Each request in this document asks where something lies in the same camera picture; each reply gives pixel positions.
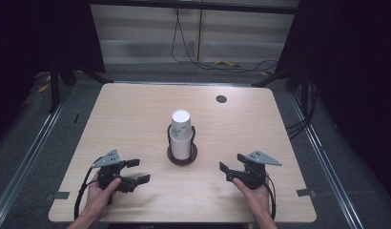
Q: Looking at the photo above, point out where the left hand-held gripper black cable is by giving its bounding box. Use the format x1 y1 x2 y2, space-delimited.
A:
73 156 104 221

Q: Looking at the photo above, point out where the yellow strip on floor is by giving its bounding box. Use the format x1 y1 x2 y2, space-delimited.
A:
215 59 243 68
36 75 52 94

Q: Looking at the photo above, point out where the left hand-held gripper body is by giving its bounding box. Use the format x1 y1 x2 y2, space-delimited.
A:
92 149 136 194

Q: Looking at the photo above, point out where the black frame bar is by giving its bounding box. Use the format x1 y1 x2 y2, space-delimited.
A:
89 0 300 15

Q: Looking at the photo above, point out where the long black hanging cable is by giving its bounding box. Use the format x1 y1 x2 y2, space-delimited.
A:
170 8 279 73

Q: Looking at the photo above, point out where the black metal stand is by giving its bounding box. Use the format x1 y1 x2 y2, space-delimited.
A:
251 63 309 111
48 60 114 115

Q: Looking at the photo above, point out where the black curtain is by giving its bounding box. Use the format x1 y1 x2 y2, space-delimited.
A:
0 0 106 142
275 0 391 206

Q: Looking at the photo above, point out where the stack of white paper cups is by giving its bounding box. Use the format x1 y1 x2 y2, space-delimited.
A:
169 128 195 161

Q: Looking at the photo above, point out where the white paper cup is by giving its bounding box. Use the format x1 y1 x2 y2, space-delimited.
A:
171 109 193 141

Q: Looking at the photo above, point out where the dark round cup holder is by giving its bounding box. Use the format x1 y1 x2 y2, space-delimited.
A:
166 123 198 167

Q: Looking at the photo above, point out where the right hand-held gripper black cable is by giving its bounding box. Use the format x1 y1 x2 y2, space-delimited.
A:
264 174 278 221

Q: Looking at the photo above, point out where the hand-held gripper black cable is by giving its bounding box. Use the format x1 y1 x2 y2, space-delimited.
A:
264 174 278 221
73 156 104 221

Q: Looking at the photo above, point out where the person's left hand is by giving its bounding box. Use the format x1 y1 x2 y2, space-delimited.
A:
83 171 122 220

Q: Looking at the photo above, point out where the person's right hand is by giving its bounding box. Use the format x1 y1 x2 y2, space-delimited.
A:
232 177 272 221

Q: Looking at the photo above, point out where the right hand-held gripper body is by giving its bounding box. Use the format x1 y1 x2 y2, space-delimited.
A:
226 150 283 191

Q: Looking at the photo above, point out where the metal floor rail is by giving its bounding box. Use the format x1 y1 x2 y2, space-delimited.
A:
289 91 365 229
0 103 67 221

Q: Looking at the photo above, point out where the bundle of black cables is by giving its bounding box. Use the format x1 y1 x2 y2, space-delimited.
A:
284 80 319 140

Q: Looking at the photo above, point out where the grey tape piece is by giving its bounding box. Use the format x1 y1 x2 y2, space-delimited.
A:
296 188 318 198
45 191 71 201

